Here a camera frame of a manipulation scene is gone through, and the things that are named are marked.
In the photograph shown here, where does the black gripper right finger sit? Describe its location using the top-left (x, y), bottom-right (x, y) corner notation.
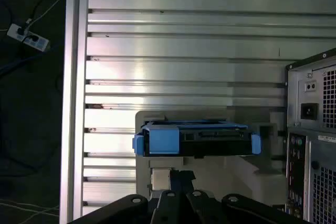
top-left (181, 170), bottom-right (307, 224)

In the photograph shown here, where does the white power strip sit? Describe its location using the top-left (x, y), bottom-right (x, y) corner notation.
top-left (6, 23), bottom-right (50, 52)

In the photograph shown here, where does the hard disk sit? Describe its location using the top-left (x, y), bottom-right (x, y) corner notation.
top-left (133, 119), bottom-right (263, 159)

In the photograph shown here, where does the black PC case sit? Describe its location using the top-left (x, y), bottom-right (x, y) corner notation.
top-left (285, 47), bottom-right (336, 224)

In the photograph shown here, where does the grey parts rack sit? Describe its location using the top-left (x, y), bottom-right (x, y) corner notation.
top-left (135, 110), bottom-right (287, 209)

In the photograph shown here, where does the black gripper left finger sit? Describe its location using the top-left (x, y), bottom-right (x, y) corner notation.
top-left (67, 170), bottom-right (184, 224)

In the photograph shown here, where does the white floor cable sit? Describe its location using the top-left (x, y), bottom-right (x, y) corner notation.
top-left (27, 0), bottom-right (67, 24)

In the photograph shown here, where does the grey power supply unit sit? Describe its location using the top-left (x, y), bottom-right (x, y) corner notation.
top-left (297, 68), bottom-right (336, 130)

